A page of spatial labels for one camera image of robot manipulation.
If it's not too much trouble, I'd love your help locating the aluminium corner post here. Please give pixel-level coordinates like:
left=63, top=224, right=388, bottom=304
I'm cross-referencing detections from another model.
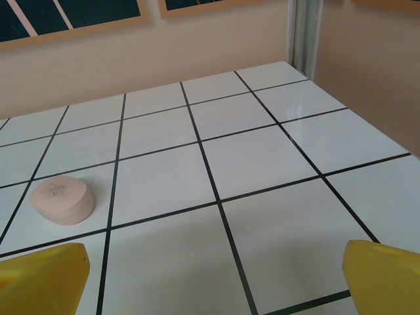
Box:
left=285, top=0, right=326, bottom=81

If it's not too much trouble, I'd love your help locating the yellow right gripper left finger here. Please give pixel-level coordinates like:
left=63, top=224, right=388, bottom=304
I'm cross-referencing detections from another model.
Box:
left=0, top=243, right=91, bottom=315

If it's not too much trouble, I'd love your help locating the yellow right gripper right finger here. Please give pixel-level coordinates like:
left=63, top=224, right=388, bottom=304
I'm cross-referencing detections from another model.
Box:
left=342, top=240, right=420, bottom=315

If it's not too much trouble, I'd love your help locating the pink earbud charging case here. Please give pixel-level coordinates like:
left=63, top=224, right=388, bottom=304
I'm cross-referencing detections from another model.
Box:
left=29, top=175, right=96, bottom=226

